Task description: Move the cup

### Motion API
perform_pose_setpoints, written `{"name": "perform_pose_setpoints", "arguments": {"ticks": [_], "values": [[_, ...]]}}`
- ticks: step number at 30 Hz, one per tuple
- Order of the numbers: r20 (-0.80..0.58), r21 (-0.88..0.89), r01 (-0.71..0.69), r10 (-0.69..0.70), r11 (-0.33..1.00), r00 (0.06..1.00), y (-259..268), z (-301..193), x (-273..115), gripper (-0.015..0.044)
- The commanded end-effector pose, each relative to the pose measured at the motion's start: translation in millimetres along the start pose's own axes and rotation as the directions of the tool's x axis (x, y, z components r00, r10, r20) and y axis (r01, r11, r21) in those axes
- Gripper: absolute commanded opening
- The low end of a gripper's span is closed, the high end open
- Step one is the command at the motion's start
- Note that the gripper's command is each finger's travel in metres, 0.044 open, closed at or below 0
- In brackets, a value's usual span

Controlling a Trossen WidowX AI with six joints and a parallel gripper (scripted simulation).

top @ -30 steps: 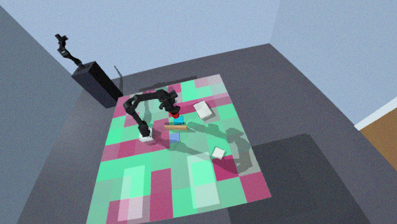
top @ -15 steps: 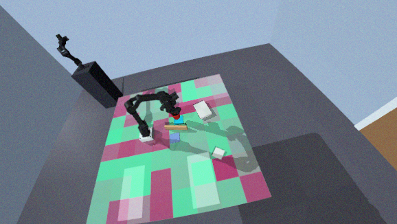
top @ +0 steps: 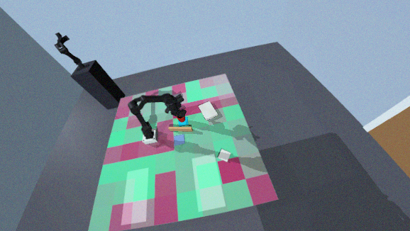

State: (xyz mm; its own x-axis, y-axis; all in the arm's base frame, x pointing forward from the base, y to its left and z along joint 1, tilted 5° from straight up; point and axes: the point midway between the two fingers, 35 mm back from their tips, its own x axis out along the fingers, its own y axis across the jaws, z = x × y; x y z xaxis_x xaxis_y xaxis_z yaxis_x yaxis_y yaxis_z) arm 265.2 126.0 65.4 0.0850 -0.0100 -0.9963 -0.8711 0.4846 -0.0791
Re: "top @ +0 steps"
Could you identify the tan wooden bar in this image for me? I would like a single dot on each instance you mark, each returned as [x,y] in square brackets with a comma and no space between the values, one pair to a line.
[181,129]

